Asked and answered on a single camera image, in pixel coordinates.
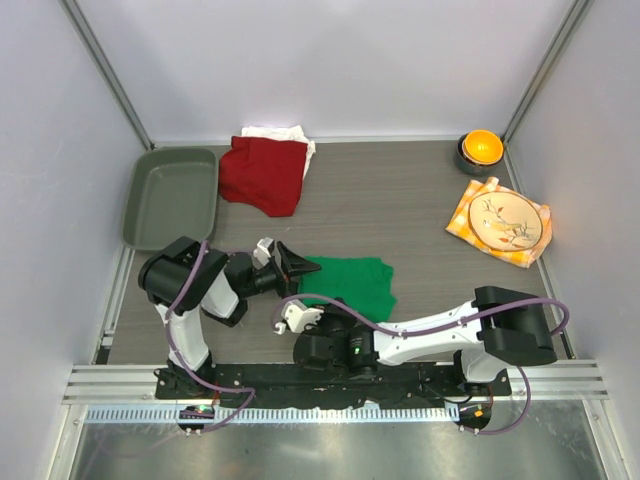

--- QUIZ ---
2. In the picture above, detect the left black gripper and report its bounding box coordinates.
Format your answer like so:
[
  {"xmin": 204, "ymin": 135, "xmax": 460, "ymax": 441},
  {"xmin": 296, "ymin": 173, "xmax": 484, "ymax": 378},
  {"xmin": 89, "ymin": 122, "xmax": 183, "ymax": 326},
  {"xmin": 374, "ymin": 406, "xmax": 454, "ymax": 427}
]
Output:
[{"xmin": 242, "ymin": 243, "xmax": 321, "ymax": 301}]

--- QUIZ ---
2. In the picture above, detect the green t shirt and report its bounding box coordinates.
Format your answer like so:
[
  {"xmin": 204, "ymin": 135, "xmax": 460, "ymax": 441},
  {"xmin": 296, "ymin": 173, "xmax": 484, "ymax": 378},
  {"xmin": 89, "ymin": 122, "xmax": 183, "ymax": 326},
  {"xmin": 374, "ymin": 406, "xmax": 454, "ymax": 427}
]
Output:
[{"xmin": 298, "ymin": 256, "xmax": 397, "ymax": 323}]

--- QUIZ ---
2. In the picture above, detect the orange checkered cloth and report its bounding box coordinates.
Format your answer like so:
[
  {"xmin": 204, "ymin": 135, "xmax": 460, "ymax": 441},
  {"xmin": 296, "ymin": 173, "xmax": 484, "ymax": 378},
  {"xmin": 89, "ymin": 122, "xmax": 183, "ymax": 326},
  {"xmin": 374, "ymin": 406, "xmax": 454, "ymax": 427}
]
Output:
[{"xmin": 446, "ymin": 177, "xmax": 552, "ymax": 268}]

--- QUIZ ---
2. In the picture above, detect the floral ceramic plate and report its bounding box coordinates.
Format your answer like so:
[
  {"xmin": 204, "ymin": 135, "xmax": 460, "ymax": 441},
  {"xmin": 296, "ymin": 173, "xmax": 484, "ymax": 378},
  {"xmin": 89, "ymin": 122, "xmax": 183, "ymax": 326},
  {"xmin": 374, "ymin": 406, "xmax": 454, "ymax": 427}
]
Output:
[{"xmin": 468, "ymin": 191, "xmax": 543, "ymax": 252}]

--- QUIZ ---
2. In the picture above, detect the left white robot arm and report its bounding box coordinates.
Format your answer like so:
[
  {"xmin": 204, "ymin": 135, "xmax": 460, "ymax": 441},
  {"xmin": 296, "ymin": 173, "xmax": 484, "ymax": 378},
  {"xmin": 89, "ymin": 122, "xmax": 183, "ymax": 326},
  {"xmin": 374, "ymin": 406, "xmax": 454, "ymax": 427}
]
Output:
[{"xmin": 138, "ymin": 236, "xmax": 322, "ymax": 399}]

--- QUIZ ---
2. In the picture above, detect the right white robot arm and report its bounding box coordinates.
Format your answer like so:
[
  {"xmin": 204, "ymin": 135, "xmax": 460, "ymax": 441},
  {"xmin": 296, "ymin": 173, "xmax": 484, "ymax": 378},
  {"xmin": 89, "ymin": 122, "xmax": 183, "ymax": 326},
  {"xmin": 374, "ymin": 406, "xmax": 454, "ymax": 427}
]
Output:
[{"xmin": 276, "ymin": 286, "xmax": 557, "ymax": 395}]

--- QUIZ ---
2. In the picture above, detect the red folded t shirt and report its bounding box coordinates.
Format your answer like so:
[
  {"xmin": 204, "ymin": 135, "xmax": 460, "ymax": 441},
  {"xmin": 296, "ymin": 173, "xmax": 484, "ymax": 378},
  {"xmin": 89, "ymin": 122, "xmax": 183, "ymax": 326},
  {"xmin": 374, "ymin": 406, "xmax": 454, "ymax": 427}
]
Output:
[{"xmin": 219, "ymin": 136, "xmax": 307, "ymax": 218}]

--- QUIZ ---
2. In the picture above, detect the white folded t shirt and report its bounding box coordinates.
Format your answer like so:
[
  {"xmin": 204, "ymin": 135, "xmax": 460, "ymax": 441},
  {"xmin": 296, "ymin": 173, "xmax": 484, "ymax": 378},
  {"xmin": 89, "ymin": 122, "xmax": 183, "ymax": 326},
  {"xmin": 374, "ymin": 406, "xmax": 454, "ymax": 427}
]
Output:
[{"xmin": 241, "ymin": 125, "xmax": 316, "ymax": 177}]

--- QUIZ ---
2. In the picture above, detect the grey plastic tray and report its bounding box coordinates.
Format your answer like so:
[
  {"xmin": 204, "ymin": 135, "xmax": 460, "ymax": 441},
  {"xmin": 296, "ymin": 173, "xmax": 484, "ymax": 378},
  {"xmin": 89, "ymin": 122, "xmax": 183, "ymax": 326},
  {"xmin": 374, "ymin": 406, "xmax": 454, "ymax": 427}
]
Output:
[{"xmin": 121, "ymin": 147, "xmax": 219, "ymax": 251}]

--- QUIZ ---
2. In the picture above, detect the grey bowl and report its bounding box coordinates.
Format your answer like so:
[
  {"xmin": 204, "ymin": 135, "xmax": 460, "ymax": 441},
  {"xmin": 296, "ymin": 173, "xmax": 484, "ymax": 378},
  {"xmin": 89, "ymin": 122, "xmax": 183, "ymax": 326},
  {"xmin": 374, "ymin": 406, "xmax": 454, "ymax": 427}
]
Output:
[{"xmin": 453, "ymin": 135, "xmax": 504, "ymax": 177}]

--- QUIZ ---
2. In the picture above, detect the orange bowl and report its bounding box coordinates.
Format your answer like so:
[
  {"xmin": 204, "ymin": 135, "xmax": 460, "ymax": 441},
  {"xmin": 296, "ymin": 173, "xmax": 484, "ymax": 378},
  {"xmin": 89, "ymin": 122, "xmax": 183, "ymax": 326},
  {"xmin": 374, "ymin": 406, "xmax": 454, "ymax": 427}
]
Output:
[{"xmin": 462, "ymin": 130, "xmax": 504, "ymax": 166}]

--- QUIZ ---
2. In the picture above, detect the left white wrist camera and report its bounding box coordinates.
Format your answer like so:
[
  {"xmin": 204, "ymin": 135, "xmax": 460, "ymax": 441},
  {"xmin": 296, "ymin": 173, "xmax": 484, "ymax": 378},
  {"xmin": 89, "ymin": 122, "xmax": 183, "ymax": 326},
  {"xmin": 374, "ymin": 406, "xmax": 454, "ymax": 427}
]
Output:
[{"xmin": 252, "ymin": 237, "xmax": 275, "ymax": 267}]

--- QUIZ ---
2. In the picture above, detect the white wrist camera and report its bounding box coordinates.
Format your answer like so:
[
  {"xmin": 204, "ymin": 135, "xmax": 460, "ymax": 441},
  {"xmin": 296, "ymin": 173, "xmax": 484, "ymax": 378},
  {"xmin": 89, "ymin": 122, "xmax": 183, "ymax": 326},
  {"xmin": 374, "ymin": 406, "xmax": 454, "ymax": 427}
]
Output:
[
  {"xmin": 252, "ymin": 237, "xmax": 275, "ymax": 267},
  {"xmin": 273, "ymin": 300, "xmax": 323, "ymax": 335}
]

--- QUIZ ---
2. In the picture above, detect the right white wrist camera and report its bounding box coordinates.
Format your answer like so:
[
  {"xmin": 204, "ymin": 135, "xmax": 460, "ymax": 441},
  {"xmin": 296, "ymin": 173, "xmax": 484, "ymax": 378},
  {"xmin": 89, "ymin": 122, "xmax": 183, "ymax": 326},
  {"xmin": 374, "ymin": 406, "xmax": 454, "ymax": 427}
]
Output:
[{"xmin": 273, "ymin": 300, "xmax": 323, "ymax": 335}]

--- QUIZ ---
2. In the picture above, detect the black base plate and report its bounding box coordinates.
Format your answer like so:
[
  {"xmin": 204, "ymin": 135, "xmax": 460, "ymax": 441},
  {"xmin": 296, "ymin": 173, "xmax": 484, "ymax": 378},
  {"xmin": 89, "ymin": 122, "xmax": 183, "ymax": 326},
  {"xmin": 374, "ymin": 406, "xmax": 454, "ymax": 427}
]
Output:
[{"xmin": 154, "ymin": 362, "xmax": 512, "ymax": 410}]

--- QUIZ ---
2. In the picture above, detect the white slotted cable duct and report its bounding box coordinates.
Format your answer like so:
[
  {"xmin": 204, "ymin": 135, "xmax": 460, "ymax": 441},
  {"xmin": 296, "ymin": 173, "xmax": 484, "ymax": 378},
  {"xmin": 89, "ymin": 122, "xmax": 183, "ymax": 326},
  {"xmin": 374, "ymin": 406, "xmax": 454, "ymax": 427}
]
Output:
[{"xmin": 85, "ymin": 403, "xmax": 459, "ymax": 425}]

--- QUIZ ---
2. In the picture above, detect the left aluminium frame post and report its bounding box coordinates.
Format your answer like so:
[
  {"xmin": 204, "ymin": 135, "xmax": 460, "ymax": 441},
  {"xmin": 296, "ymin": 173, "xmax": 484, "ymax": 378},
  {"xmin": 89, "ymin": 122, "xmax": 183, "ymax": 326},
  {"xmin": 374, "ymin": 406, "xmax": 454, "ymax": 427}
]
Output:
[{"xmin": 59, "ymin": 0, "xmax": 155, "ymax": 151}]

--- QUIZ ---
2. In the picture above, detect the aluminium frame post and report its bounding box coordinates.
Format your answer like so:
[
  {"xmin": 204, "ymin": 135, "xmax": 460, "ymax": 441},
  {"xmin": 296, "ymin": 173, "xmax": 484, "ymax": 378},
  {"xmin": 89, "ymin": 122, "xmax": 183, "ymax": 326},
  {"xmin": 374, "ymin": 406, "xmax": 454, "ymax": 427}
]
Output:
[
  {"xmin": 502, "ymin": 0, "xmax": 593, "ymax": 143},
  {"xmin": 59, "ymin": 0, "xmax": 155, "ymax": 151}
]

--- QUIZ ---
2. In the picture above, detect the right aluminium frame post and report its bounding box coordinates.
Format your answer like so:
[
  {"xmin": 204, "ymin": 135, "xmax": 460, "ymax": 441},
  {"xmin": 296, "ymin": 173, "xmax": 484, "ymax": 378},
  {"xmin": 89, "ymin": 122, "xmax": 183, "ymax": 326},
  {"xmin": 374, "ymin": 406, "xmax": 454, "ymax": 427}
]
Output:
[{"xmin": 502, "ymin": 0, "xmax": 593, "ymax": 143}]

